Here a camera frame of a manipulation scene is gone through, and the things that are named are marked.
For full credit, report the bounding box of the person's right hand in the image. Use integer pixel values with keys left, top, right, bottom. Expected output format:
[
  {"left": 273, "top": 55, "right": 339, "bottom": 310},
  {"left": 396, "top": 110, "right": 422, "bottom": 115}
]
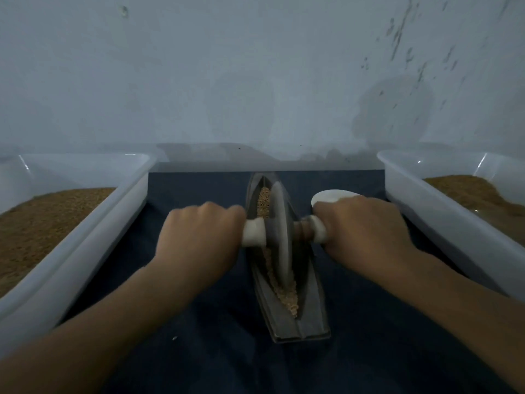
[{"left": 312, "top": 196, "right": 423, "bottom": 280}]

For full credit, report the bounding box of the person's left hand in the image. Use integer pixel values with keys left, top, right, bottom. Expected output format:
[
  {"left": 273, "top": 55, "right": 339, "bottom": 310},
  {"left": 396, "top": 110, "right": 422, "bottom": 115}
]
[{"left": 153, "top": 201, "right": 248, "bottom": 288}]

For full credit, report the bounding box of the white plastic tray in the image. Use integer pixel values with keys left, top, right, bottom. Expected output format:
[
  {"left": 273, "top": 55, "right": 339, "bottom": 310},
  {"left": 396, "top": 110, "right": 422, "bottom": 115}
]
[
  {"left": 0, "top": 152, "right": 158, "bottom": 358},
  {"left": 376, "top": 150, "right": 525, "bottom": 300}
]

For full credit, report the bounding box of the metal grinding wheel with handles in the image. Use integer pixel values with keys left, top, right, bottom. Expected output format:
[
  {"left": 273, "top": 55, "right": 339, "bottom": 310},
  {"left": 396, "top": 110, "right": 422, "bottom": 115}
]
[{"left": 241, "top": 181, "right": 328, "bottom": 288}]

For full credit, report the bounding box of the small ground grain portion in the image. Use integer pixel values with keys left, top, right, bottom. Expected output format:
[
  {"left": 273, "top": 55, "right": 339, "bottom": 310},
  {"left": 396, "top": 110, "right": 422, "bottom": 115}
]
[{"left": 256, "top": 186, "right": 300, "bottom": 318}]

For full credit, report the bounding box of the boat-shaped metal grinding trough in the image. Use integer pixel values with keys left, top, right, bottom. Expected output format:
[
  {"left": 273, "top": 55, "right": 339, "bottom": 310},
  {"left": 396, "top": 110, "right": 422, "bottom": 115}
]
[{"left": 244, "top": 172, "right": 333, "bottom": 344}]

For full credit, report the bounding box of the person's left forearm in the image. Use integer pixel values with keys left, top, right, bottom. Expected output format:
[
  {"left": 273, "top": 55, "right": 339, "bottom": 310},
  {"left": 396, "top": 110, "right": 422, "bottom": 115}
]
[{"left": 0, "top": 257, "right": 202, "bottom": 394}]

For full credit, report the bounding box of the person's right forearm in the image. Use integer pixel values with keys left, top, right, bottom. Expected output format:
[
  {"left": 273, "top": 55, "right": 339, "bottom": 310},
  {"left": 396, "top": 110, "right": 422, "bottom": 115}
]
[{"left": 386, "top": 252, "right": 525, "bottom": 394}]

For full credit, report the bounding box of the white round plate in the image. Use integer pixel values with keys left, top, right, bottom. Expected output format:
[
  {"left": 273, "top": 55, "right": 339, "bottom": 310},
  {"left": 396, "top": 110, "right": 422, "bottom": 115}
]
[{"left": 311, "top": 189, "right": 362, "bottom": 208}]

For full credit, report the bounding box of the dark blue tablecloth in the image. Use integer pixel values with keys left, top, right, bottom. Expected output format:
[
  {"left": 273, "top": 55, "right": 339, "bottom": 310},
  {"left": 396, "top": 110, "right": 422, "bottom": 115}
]
[{"left": 61, "top": 170, "right": 514, "bottom": 394}]

